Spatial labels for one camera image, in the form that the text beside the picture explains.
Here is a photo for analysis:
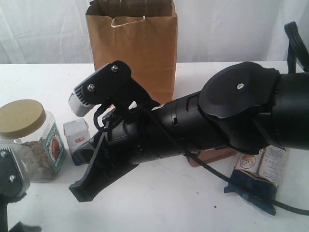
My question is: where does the almond jar with gold lid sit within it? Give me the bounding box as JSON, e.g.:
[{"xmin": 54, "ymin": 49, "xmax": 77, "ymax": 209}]
[{"xmin": 0, "ymin": 99, "xmax": 66, "ymax": 182}]

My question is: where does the dark blue biscuit package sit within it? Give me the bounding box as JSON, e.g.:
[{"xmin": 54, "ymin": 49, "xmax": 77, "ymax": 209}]
[{"xmin": 223, "ymin": 145, "xmax": 290, "ymax": 216}]

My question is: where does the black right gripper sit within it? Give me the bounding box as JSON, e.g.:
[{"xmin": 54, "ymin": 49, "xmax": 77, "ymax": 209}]
[{"xmin": 69, "ymin": 106, "xmax": 174, "ymax": 202}]

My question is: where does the brown standup pouch orange label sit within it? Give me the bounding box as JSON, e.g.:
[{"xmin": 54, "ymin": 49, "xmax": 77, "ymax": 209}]
[{"xmin": 197, "ymin": 148, "xmax": 237, "ymax": 164}]

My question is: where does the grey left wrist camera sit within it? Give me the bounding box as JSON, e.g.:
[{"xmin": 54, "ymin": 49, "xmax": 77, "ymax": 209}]
[{"xmin": 0, "ymin": 142, "xmax": 30, "ymax": 198}]

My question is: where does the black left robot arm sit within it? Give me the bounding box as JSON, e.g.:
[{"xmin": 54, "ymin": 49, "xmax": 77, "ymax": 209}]
[{"xmin": 0, "ymin": 193, "xmax": 42, "ymax": 232}]

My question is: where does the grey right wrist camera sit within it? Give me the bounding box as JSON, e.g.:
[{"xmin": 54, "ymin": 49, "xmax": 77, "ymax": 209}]
[{"xmin": 68, "ymin": 60, "xmax": 131, "ymax": 117}]

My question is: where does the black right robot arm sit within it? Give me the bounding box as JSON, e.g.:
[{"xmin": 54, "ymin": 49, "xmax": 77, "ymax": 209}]
[{"xmin": 69, "ymin": 60, "xmax": 309, "ymax": 202}]

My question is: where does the brown paper bag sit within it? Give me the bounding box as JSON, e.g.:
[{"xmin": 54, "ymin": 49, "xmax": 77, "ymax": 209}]
[{"xmin": 85, "ymin": 0, "xmax": 178, "ymax": 104}]

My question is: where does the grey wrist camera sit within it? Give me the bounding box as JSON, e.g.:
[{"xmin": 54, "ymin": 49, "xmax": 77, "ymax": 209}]
[
  {"xmin": 68, "ymin": 60, "xmax": 131, "ymax": 117},
  {"xmin": 0, "ymin": 142, "xmax": 30, "ymax": 198}
]

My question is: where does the small blue white milk carton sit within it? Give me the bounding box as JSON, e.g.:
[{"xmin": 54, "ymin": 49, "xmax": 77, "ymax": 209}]
[{"xmin": 63, "ymin": 118, "xmax": 90, "ymax": 166}]

